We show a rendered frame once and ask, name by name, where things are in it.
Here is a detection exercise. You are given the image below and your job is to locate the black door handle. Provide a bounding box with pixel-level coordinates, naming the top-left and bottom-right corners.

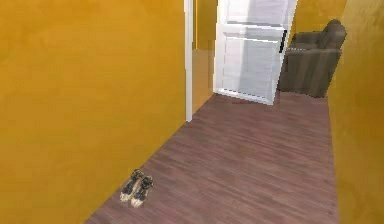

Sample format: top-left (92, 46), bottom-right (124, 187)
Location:
top-left (278, 29), bottom-right (288, 54)

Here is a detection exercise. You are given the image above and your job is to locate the white room door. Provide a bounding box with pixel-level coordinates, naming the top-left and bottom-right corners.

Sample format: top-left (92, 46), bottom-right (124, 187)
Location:
top-left (213, 0), bottom-right (298, 106)

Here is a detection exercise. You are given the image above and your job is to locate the brown armchair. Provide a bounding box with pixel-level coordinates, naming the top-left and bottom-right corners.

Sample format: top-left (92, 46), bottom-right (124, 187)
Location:
top-left (277, 18), bottom-right (348, 99)

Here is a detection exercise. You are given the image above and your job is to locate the black and beige shoe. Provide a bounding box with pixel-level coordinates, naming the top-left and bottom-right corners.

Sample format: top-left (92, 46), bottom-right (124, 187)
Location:
top-left (130, 175), bottom-right (155, 209)
top-left (119, 168), bottom-right (144, 203)

